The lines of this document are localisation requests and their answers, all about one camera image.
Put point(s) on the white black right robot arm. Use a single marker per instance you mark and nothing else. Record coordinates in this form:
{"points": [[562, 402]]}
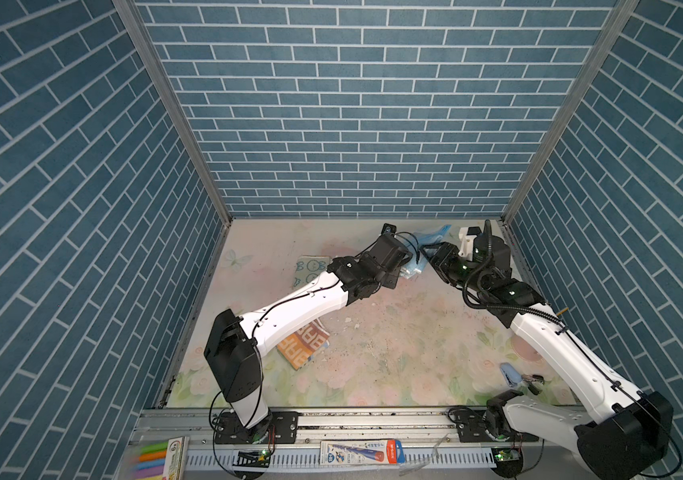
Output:
{"points": [[621, 432]]}

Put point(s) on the aluminium corner post left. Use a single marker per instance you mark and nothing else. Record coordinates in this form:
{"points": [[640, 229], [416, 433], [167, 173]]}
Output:
{"points": [[139, 36]]}

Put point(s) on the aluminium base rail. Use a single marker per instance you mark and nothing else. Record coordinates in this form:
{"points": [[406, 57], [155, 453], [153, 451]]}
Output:
{"points": [[215, 441]]}

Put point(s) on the aluminium corner post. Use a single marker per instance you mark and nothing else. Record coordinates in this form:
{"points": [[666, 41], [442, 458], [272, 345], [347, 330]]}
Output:
{"points": [[139, 36], [616, 21]]}

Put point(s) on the light blue towel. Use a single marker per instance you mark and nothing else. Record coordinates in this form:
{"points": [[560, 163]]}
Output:
{"points": [[412, 268]]}

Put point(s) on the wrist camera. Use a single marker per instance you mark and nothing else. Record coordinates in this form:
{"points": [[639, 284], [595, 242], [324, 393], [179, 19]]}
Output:
{"points": [[388, 229], [467, 236]]}

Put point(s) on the clear vacuum bag blue zip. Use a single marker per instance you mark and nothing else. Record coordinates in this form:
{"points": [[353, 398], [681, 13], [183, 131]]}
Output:
{"points": [[423, 238]]}

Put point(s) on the beige towel blue bunny print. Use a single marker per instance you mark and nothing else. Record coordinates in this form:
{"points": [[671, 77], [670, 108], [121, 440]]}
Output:
{"points": [[307, 268]]}

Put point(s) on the aluminium corner post right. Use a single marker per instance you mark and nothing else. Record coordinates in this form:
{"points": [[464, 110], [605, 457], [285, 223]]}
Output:
{"points": [[616, 21]]}

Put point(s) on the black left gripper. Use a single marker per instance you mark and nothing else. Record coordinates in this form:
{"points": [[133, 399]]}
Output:
{"points": [[393, 275]]}

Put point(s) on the clear plastic wrapper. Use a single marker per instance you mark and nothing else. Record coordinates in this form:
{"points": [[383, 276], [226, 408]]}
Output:
{"points": [[417, 462]]}

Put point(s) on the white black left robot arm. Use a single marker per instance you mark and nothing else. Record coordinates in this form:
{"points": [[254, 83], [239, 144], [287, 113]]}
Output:
{"points": [[236, 344]]}

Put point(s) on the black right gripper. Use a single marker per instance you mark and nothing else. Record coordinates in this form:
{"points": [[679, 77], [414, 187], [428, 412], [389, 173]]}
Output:
{"points": [[442, 259]]}

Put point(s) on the orange white patterned towel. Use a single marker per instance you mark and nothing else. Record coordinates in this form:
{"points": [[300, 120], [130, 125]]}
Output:
{"points": [[300, 346]]}

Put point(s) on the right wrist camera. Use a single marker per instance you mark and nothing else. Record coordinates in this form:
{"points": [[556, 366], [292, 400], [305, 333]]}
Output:
{"points": [[467, 236]]}

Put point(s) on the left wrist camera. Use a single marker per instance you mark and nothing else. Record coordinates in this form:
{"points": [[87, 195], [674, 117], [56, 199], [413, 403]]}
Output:
{"points": [[388, 229]]}

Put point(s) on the red blue toothpaste box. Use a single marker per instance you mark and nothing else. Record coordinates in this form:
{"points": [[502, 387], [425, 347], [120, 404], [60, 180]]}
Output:
{"points": [[353, 453]]}

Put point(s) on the coloured marker pack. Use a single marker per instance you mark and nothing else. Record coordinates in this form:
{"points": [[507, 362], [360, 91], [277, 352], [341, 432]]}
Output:
{"points": [[162, 461]]}

